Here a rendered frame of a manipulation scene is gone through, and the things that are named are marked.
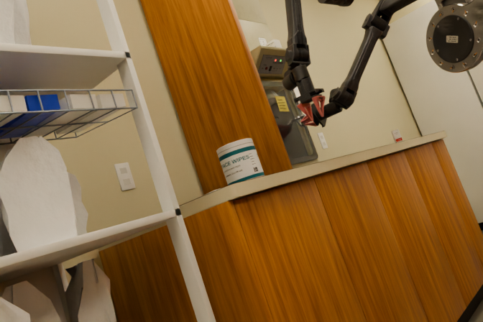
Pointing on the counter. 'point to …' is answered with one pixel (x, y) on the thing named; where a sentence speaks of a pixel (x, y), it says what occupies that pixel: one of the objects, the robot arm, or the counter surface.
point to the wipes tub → (240, 161)
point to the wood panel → (207, 64)
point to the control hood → (269, 54)
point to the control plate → (272, 64)
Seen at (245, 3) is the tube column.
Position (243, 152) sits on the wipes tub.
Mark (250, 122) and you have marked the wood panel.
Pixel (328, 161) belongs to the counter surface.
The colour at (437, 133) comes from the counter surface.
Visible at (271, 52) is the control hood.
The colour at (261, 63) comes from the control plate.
